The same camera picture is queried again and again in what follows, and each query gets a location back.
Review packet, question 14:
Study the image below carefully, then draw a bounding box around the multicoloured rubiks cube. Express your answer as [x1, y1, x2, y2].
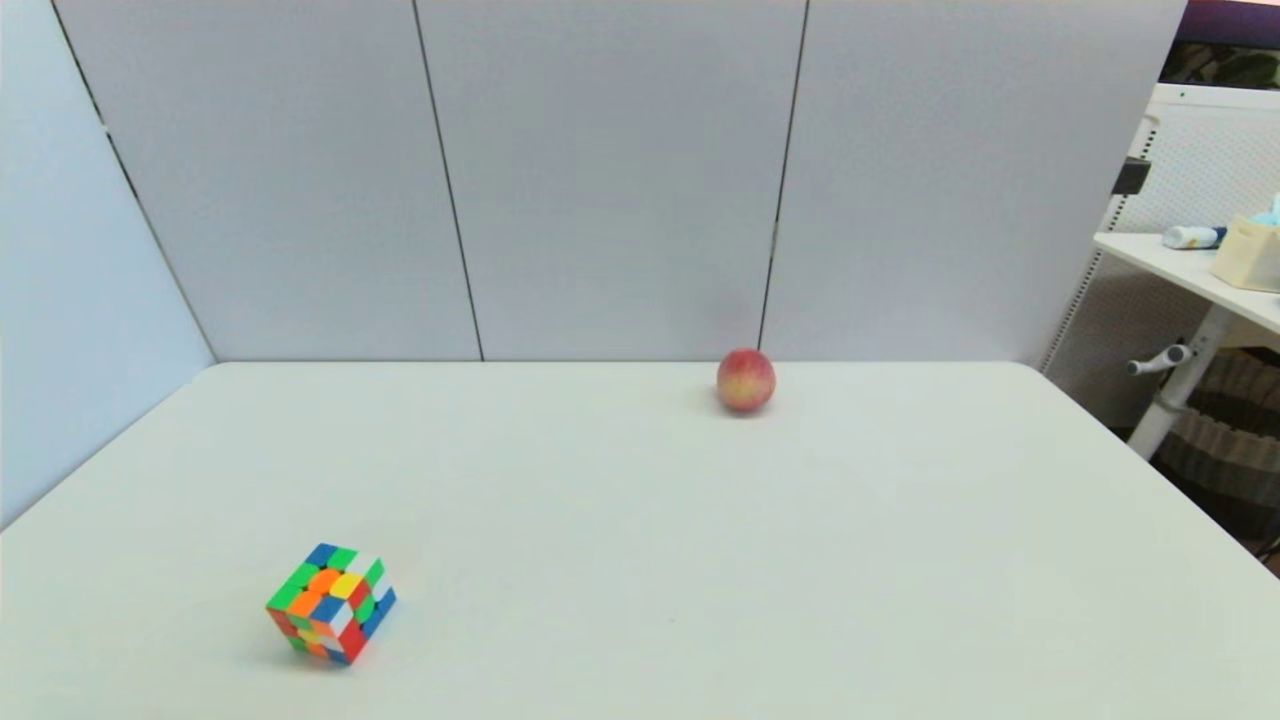
[265, 543, 398, 667]

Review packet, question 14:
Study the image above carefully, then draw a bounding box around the red yellow peach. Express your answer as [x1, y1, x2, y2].
[716, 347, 778, 415]

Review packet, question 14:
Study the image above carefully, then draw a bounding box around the white side desk top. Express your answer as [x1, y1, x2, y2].
[1093, 232, 1280, 336]

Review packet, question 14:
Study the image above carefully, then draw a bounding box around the white pegboard panel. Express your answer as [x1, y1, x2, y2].
[1040, 82, 1280, 426]

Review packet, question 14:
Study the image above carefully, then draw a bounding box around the striped brown fabric bag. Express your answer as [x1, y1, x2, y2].
[1150, 350, 1280, 546]

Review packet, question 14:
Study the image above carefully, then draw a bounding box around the cream storage box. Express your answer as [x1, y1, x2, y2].
[1210, 215, 1280, 293]

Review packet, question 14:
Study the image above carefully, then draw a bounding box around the dark screen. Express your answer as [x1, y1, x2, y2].
[1160, 0, 1280, 91]

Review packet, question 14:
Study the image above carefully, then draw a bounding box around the grey desk crank handle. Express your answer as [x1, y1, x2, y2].
[1127, 344, 1195, 377]

